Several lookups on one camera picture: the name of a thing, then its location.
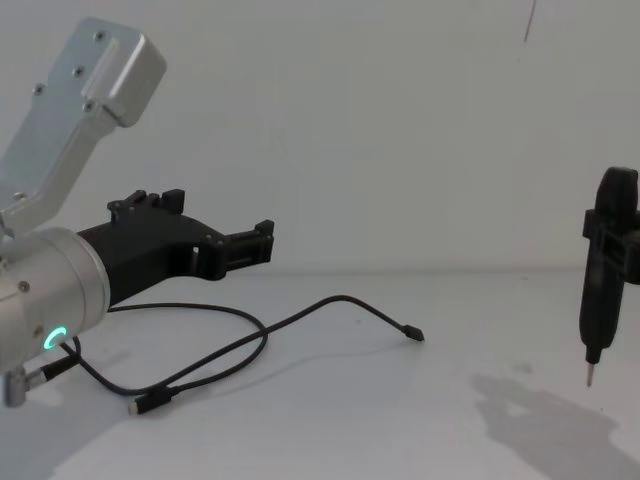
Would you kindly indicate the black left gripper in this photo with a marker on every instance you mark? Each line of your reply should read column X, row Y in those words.
column 150, row 250

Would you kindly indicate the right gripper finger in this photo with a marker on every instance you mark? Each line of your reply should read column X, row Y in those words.
column 631, row 255

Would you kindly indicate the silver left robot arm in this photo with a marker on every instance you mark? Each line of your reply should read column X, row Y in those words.
column 45, row 280

